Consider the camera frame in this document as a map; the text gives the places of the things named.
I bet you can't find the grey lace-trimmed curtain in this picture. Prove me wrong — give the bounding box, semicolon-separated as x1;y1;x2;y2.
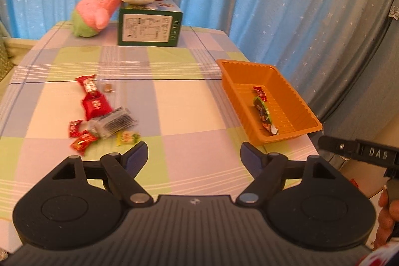
388;0;399;22

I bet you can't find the red and white candy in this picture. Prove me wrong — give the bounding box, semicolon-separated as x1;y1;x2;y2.
77;75;98;99

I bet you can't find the green cardboard box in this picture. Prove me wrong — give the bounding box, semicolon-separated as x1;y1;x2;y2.
117;0;183;47

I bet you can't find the pale green sofa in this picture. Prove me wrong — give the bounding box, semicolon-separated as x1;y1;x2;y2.
0;21;38;83

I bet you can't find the pink and green plush toy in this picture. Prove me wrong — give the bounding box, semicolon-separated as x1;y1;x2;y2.
71;0;123;37

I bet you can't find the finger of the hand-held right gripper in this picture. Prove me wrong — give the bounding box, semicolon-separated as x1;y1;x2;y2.
318;135;359;158

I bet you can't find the long green snack packet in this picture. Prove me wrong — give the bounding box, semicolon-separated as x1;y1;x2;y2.
252;97;279;136

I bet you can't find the red square snack packet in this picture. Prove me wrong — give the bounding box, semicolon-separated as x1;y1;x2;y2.
82;94;113;121

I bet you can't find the orange plastic tray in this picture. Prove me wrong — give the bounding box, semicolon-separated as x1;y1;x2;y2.
216;59;323;146

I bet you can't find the checked tablecloth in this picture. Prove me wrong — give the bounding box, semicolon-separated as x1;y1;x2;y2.
0;20;325;254

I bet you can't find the person's right hand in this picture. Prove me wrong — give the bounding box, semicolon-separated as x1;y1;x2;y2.
374;188;399;251

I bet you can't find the grey star curtain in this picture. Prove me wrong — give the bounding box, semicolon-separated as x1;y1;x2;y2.
229;0;399;131

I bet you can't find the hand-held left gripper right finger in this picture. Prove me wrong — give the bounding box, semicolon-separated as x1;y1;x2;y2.
236;142;342;207

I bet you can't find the yellow green candy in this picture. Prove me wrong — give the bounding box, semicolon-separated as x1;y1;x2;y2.
115;130;141;147

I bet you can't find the clear black-print snack packet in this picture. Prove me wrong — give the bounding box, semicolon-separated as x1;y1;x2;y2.
90;107;138;139

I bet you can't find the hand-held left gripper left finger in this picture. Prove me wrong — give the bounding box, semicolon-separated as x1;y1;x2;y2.
47;142;154;208

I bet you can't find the small red candy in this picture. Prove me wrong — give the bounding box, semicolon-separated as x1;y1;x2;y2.
70;130;98;156
69;120;85;138

